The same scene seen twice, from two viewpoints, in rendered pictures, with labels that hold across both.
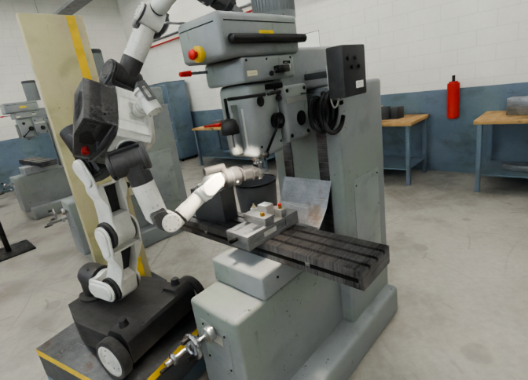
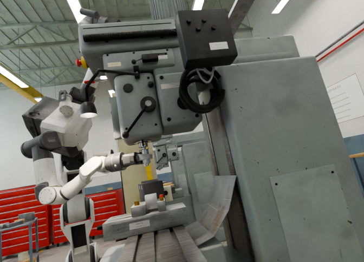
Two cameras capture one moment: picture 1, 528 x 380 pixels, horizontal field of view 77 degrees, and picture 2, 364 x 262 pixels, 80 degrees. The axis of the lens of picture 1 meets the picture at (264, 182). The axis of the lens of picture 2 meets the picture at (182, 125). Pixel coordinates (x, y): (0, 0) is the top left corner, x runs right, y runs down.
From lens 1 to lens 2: 1.19 m
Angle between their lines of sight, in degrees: 44
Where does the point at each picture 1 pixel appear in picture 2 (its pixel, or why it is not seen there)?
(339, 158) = (235, 143)
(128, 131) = (48, 124)
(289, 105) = (165, 90)
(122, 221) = (76, 201)
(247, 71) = (108, 63)
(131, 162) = (32, 142)
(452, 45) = not seen: outside the picture
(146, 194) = (36, 168)
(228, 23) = (88, 31)
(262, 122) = (128, 106)
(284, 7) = (166, 16)
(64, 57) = not seen: hidden behind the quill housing
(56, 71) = not seen: hidden behind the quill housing
